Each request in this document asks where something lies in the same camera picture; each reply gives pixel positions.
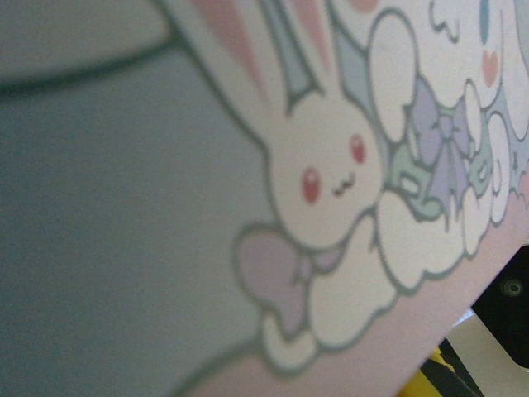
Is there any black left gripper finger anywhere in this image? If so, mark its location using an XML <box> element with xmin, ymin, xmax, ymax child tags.
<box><xmin>470</xmin><ymin>244</ymin><xmax>529</xmax><ymax>367</ymax></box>

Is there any small padlock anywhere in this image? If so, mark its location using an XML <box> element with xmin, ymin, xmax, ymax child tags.
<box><xmin>408</xmin><ymin>346</ymin><xmax>484</xmax><ymax>397</ymax></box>

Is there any pastel bunny print box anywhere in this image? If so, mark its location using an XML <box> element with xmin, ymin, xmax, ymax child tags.
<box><xmin>0</xmin><ymin>0</ymin><xmax>529</xmax><ymax>397</ymax></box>

